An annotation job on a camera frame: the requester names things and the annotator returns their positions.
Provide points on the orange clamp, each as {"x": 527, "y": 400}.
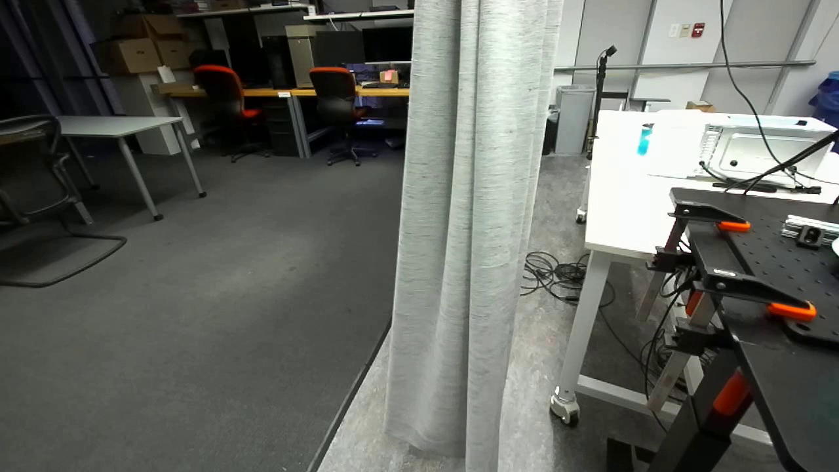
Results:
{"x": 797, "y": 313}
{"x": 736, "y": 225}

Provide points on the white lab table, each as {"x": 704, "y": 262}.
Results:
{"x": 637, "y": 159}

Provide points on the left red office chair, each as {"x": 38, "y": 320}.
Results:
{"x": 231, "y": 122}

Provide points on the upper orange clamp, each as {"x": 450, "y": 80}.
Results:
{"x": 736, "y": 225}

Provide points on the right red office chair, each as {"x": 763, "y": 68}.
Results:
{"x": 336, "y": 105}

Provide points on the lower orange clamp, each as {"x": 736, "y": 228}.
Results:
{"x": 797, "y": 313}

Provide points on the red office chair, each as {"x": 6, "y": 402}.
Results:
{"x": 336, "y": 105}
{"x": 231, "y": 122}

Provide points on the long wooden office desk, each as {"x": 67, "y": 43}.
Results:
{"x": 289, "y": 97}

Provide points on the black metal frame chair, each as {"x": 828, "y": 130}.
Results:
{"x": 45, "y": 228}

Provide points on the black perforated robot table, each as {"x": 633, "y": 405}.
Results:
{"x": 753, "y": 363}

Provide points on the white folding table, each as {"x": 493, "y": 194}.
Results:
{"x": 118, "y": 130}

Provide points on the black microphone stand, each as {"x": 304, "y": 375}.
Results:
{"x": 599, "y": 94}

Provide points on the grey fabric curtain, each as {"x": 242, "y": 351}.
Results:
{"x": 481, "y": 75}

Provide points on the cardboard box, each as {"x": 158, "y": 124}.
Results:
{"x": 131, "y": 55}

